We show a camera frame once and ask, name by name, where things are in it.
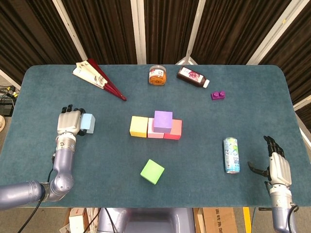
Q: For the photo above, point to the light wooden board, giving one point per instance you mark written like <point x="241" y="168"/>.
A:
<point x="200" y="221"/>

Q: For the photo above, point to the light blue foam cube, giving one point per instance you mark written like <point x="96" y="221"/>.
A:
<point x="87" y="122"/>

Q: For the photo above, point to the folding fan with red ribs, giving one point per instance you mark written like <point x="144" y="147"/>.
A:
<point x="90" y="75"/>

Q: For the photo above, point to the red foam cube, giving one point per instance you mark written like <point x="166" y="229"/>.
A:
<point x="177" y="129"/>

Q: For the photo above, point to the white frame post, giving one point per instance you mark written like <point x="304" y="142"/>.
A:
<point x="68" y="26"/>
<point x="138" y="29"/>
<point x="194" y="31"/>
<point x="302" y="104"/>
<point x="274" y="31"/>
<point x="7" y="78"/>

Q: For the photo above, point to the green foam cube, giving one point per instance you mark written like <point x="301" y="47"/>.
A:
<point x="151" y="171"/>

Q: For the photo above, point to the teal felt table cover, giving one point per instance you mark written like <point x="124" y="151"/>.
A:
<point x="145" y="194"/>

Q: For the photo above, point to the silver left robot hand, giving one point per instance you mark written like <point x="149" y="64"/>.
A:
<point x="69" y="122"/>

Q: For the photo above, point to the clear jar with orange contents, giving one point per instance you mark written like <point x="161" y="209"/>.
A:
<point x="158" y="78"/>

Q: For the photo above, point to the light pink foam cube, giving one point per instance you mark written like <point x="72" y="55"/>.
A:
<point x="150" y="128"/>

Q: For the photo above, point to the brown cardboard box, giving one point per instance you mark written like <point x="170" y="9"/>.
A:
<point x="218" y="221"/>

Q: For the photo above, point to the beige round object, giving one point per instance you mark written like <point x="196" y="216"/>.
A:
<point x="2" y="123"/>

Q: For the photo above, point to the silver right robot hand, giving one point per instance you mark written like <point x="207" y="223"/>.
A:
<point x="279" y="172"/>

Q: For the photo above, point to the purple foam cube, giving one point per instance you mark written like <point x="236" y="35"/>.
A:
<point x="162" y="121"/>

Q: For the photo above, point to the black box on floor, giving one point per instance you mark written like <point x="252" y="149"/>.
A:
<point x="6" y="109"/>

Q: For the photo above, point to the yellow post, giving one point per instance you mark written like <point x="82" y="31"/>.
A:
<point x="247" y="218"/>

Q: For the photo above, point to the blue green drink can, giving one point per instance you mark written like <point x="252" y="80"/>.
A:
<point x="230" y="155"/>

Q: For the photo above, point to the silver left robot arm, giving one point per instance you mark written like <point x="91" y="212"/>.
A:
<point x="63" y="165"/>

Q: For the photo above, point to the dark brown curtain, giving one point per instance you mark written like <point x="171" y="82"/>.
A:
<point x="109" y="29"/>

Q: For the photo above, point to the yellow foam cube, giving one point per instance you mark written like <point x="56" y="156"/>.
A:
<point x="138" y="126"/>

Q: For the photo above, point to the silver robot torso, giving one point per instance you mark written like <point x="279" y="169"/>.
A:
<point x="150" y="221"/>

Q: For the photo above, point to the brown bottle with white cap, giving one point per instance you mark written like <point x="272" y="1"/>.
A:
<point x="190" y="76"/>

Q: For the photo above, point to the purple toy brick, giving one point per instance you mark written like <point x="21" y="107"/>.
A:
<point x="217" y="96"/>

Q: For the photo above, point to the white cardboard box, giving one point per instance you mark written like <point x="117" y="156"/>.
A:
<point x="76" y="222"/>

